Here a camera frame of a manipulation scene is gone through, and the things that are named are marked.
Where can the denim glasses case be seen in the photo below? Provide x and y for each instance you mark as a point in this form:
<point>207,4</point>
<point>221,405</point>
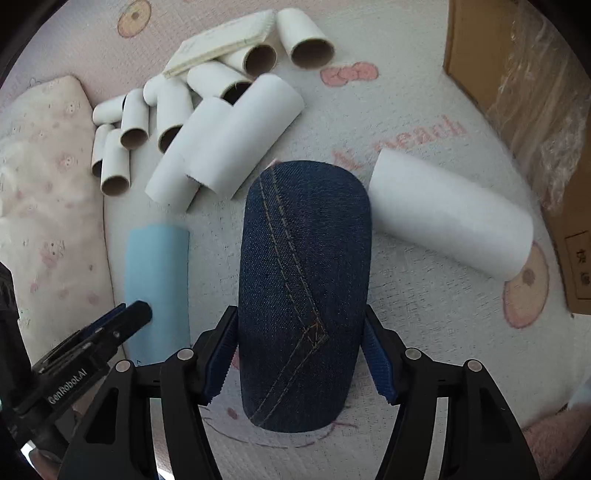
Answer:
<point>300,277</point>

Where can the pile of white cardboard tubes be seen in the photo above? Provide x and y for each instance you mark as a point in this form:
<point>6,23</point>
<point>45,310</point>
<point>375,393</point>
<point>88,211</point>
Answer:
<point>231,138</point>

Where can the white tissue pack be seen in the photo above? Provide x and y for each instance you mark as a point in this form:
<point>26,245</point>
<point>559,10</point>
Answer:
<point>217,44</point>

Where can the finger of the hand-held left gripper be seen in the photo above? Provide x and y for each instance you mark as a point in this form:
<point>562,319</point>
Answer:
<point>136,316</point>
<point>104,322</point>

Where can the light blue pack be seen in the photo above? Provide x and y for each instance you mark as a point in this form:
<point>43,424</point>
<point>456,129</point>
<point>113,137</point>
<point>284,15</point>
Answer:
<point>157,277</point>

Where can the large white paper roll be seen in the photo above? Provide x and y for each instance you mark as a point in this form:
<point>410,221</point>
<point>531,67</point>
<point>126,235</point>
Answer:
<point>448,212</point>

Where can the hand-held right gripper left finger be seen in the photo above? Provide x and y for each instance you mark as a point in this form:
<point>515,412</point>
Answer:
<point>221,355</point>

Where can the cream printed pillow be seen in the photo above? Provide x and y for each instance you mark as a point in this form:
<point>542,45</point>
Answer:
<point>46,207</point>

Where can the brown cardboard box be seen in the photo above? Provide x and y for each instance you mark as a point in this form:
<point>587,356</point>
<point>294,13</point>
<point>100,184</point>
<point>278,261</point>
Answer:
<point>471,46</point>

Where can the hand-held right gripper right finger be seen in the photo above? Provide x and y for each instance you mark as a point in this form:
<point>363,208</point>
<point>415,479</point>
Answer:
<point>378,369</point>

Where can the pink printed blanket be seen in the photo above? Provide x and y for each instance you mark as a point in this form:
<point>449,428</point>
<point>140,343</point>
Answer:
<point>415,323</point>

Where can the clear plastic wrap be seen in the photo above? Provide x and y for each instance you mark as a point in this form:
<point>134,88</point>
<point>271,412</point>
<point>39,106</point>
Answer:
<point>545,115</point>

